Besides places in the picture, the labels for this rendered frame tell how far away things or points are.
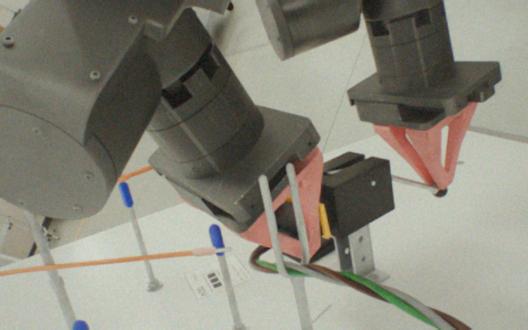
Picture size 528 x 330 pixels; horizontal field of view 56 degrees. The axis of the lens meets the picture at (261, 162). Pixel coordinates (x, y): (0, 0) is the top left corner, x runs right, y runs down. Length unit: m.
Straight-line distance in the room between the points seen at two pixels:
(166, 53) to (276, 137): 0.07
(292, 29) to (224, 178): 0.12
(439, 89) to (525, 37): 1.60
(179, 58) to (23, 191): 0.09
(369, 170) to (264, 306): 0.13
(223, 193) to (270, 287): 0.17
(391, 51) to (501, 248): 0.17
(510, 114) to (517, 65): 0.19
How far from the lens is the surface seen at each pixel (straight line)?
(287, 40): 0.34
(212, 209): 0.27
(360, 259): 0.39
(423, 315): 0.20
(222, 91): 0.25
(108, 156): 0.18
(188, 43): 0.24
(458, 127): 0.43
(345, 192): 0.34
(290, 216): 0.33
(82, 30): 0.18
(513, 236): 0.45
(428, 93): 0.38
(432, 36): 0.38
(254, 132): 0.27
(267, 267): 0.27
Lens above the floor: 1.37
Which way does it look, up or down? 28 degrees down
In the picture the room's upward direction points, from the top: 65 degrees counter-clockwise
